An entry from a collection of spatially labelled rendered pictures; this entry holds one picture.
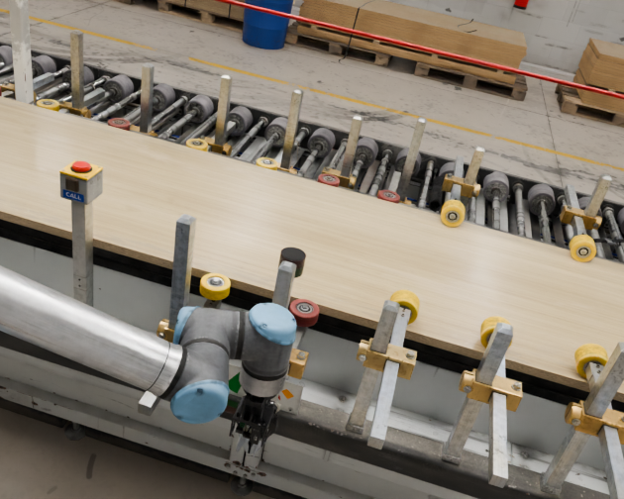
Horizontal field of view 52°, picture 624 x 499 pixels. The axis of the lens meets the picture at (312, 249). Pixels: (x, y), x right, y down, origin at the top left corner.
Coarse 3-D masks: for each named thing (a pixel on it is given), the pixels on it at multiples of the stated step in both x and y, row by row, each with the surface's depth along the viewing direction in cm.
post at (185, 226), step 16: (176, 224) 146; (192, 224) 147; (176, 240) 148; (192, 240) 150; (176, 256) 151; (192, 256) 154; (176, 272) 153; (176, 288) 155; (176, 304) 158; (176, 320) 160
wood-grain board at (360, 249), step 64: (0, 128) 227; (64, 128) 236; (0, 192) 192; (128, 192) 205; (192, 192) 212; (256, 192) 220; (320, 192) 228; (256, 256) 187; (320, 256) 193; (384, 256) 200; (448, 256) 206; (512, 256) 214; (448, 320) 178; (512, 320) 183; (576, 320) 189; (576, 384) 166
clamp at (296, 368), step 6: (294, 354) 159; (306, 354) 160; (294, 360) 157; (300, 360) 158; (306, 360) 159; (294, 366) 158; (300, 366) 157; (288, 372) 159; (294, 372) 159; (300, 372) 158; (300, 378) 159
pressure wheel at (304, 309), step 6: (294, 300) 172; (300, 300) 172; (306, 300) 173; (294, 306) 170; (300, 306) 171; (306, 306) 170; (312, 306) 171; (294, 312) 168; (300, 312) 168; (306, 312) 169; (312, 312) 169; (318, 312) 169; (300, 318) 167; (306, 318) 167; (312, 318) 168; (300, 324) 168; (306, 324) 168; (312, 324) 169
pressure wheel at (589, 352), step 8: (592, 344) 166; (576, 352) 168; (584, 352) 165; (592, 352) 163; (600, 352) 164; (576, 360) 166; (584, 360) 164; (592, 360) 163; (600, 360) 163; (576, 368) 166; (584, 368) 165; (584, 376) 166
